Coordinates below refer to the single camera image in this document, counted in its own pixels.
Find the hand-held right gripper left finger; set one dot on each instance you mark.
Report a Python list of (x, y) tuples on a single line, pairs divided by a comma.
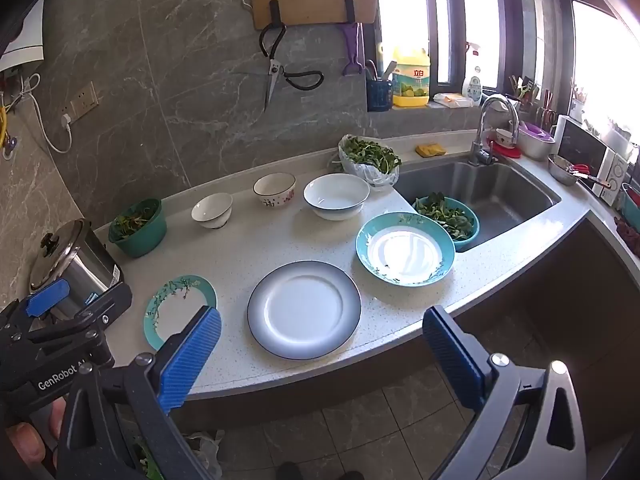
[(190, 355)]

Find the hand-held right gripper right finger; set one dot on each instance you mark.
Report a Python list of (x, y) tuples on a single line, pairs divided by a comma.
[(455, 360)]

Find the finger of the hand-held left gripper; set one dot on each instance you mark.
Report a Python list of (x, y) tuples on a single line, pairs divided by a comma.
[(107, 307), (47, 297)]

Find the small teal floral plate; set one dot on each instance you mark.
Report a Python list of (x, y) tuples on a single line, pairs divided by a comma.
[(175, 305)]

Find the deep teal plate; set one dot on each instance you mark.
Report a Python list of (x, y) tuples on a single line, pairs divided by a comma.
[(405, 250)]

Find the small white bowl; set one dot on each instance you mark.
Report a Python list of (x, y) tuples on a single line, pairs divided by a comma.
[(210, 210)]

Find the floral brown-rimmed bowl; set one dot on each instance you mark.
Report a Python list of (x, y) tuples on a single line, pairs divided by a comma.
[(274, 187)]

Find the large white bowl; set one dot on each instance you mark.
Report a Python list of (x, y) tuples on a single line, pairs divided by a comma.
[(335, 195)]

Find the person's left hand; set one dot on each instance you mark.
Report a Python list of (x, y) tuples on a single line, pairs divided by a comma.
[(27, 445)]

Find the stainless steel rice cooker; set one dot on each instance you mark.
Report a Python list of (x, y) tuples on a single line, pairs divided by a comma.
[(82, 270)]

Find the green basin of greens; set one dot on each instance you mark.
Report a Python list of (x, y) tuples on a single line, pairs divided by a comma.
[(145, 240)]

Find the white plastic bag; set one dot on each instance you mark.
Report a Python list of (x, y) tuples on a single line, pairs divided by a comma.
[(205, 447)]

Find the brown base cabinet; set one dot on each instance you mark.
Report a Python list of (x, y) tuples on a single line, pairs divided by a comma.
[(575, 310)]

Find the teal basin of greens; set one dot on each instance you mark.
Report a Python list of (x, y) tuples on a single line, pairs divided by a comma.
[(450, 220)]

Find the stainless steel sink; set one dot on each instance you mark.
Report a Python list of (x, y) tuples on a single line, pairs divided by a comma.
[(510, 190)]

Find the chrome faucet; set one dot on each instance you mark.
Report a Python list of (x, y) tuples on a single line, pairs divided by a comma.
[(481, 152)]

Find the yellow sponge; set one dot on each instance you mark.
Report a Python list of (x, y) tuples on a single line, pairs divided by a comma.
[(430, 150)]

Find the red mat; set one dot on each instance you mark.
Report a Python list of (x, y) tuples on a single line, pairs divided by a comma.
[(505, 154)]

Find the shallow metal bowl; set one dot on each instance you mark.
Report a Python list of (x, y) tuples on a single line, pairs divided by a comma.
[(560, 167)]

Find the clear plastic bag of greens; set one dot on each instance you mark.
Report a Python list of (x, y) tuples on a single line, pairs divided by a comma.
[(370, 155)]

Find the metal bowl with purple lid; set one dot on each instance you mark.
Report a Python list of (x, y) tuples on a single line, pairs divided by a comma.
[(535, 147)]

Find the small patterned bowl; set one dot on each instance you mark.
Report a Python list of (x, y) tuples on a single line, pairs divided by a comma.
[(505, 137)]

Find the white microwave oven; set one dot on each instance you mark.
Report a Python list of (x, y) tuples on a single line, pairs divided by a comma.
[(580, 150)]

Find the white water heater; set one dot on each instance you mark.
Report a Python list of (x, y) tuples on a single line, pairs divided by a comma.
[(22, 42)]

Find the white wipes pack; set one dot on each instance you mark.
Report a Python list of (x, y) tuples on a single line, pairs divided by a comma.
[(452, 101)]

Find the white spray bottle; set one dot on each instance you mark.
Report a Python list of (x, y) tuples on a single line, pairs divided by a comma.
[(471, 87)]

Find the blue utensil holder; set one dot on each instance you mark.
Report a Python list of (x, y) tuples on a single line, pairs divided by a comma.
[(379, 95)]

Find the yellow detergent bottle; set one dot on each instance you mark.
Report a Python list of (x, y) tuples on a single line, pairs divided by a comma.
[(411, 77)]

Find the black kitchen scissors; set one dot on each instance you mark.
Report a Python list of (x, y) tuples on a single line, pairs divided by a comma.
[(273, 66)]

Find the purple peeler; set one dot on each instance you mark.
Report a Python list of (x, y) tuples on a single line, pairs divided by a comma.
[(351, 42)]

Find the window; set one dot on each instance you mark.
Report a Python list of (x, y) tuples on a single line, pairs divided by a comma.
[(400, 10)]

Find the wall power outlet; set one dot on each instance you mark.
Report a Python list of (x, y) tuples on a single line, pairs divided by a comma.
[(82, 100)]

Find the black wall hook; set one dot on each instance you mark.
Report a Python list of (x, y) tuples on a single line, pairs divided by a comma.
[(275, 10), (350, 10)]

